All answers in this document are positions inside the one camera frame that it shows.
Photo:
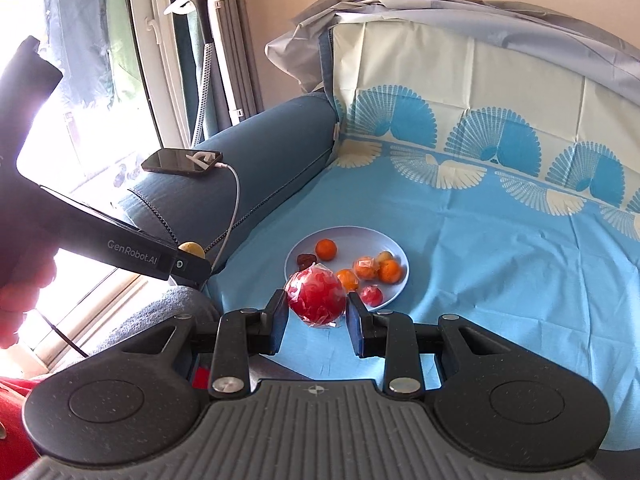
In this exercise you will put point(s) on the small yellow round fruit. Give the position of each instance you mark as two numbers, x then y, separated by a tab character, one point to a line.
193	249

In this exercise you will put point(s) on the blue patterned tablecloth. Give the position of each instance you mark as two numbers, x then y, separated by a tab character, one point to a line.
512	185

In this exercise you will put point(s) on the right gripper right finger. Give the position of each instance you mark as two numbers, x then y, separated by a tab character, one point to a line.
400	342

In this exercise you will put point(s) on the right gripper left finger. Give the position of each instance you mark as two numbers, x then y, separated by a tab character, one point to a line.
224	349

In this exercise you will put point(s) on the light blue plate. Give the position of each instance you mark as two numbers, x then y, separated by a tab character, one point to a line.
353	242

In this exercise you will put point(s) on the dark red date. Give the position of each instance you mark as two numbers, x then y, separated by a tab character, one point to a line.
304	261

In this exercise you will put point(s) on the red round fruit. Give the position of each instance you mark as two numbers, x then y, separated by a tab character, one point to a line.
371	296

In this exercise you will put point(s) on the blue denim sofa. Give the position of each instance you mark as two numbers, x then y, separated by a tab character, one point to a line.
267	159

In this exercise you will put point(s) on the garment steamer stand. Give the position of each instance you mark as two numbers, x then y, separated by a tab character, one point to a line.
213	50

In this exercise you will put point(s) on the green curtain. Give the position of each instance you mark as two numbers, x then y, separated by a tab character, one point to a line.
121	50

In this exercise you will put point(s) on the black smartphone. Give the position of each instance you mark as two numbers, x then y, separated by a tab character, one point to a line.
181	162

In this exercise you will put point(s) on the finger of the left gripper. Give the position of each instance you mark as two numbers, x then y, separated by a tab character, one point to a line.
191	271

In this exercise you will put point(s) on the grey plastic cover sheet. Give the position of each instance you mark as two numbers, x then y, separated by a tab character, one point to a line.
522	27

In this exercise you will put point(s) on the person's left hand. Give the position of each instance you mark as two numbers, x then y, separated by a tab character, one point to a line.
34	270

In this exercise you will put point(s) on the wrapped dark pink fruit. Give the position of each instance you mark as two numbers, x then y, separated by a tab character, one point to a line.
316	296

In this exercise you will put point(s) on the small orange round fruit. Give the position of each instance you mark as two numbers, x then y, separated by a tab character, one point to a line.
390	271

